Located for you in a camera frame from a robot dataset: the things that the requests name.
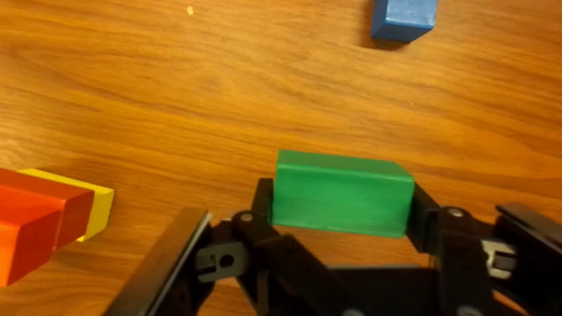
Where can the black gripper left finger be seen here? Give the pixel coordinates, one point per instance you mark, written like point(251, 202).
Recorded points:
point(262, 202)

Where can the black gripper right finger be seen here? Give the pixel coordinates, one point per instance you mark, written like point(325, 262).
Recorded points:
point(422, 221)

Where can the green rectangular block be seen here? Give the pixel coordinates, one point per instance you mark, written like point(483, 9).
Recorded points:
point(341, 193)

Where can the yellow block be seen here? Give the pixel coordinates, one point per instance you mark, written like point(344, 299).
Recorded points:
point(100, 207)

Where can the red block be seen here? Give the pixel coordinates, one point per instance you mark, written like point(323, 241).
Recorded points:
point(69, 200)

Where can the blue block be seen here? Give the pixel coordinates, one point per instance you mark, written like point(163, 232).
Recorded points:
point(402, 19)

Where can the orange block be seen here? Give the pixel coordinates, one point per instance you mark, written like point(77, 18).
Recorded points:
point(26, 239)

